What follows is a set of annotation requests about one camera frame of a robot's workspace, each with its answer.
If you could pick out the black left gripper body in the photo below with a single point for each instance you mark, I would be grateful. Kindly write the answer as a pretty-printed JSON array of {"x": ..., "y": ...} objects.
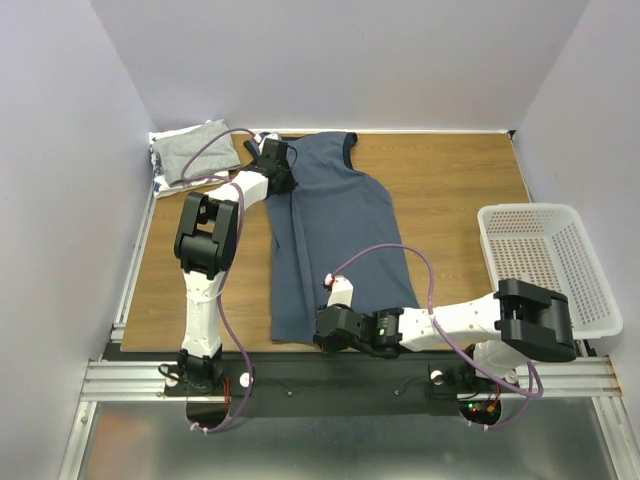
[{"x": 288, "y": 183}]

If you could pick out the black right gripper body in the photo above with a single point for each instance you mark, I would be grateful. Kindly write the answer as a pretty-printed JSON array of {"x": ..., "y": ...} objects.
[{"x": 324, "y": 329}]

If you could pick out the blue tank top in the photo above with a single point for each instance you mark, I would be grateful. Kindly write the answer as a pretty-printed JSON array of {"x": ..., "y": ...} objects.
[{"x": 336, "y": 215}]

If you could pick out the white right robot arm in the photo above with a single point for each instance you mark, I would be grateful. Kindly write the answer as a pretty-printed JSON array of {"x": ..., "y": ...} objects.
[{"x": 499, "y": 336}]

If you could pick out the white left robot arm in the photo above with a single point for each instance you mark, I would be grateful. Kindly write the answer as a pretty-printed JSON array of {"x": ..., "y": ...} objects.
[{"x": 205, "y": 245}]

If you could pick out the grey folded tank top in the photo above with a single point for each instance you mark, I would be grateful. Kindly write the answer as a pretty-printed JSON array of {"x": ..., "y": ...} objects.
[{"x": 173, "y": 149}]

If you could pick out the white plastic basket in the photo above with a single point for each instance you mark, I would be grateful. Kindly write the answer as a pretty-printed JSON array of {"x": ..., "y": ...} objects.
[{"x": 547, "y": 245}]

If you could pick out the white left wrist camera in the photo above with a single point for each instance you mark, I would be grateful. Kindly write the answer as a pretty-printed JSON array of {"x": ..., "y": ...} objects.
[{"x": 260, "y": 139}]

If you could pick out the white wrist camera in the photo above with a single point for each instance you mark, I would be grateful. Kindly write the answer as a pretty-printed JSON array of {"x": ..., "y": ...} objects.
[
  {"x": 260, "y": 139},
  {"x": 340, "y": 290}
]

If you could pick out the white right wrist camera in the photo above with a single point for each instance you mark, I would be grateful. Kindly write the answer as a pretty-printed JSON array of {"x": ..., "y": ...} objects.
[{"x": 340, "y": 290}]

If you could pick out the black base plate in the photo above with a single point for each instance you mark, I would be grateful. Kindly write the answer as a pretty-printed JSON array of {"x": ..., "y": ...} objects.
[{"x": 481, "y": 408}]

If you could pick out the aluminium frame rail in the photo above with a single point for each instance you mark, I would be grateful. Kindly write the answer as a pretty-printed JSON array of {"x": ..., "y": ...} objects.
[{"x": 295, "y": 374}]

